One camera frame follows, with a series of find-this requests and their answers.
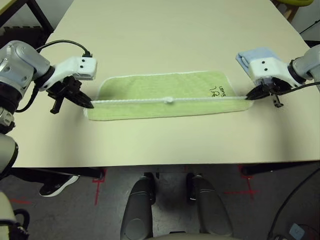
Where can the black metal table foot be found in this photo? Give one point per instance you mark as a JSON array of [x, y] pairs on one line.
[[62, 172]]

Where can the lime green chair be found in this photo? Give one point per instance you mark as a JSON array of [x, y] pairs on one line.
[[292, 2]]

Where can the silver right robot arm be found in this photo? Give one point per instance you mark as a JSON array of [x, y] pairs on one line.
[[308, 62]]

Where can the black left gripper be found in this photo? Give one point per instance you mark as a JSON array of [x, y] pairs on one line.
[[65, 88]]

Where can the black and white sneaker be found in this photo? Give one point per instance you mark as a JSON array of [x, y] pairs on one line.
[[55, 188]]

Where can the wooden table with black frame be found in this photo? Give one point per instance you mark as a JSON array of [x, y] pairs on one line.
[[41, 17]]

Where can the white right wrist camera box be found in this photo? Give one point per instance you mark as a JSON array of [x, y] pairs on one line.
[[267, 67]]

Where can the small blue box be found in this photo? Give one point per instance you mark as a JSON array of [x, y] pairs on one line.
[[297, 230]]

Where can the green towel with white trim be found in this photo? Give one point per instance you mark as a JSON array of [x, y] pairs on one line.
[[155, 85]]

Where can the grey right robot leg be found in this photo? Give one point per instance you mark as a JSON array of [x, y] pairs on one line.
[[212, 205]]

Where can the black foam floor mat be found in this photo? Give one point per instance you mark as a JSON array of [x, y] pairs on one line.
[[22, 33]]

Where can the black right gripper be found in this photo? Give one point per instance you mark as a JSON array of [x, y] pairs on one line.
[[277, 87]]

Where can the folded light blue towel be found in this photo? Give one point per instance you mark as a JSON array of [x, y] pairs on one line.
[[260, 53]]

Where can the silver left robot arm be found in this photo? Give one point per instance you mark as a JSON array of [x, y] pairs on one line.
[[17, 65]]

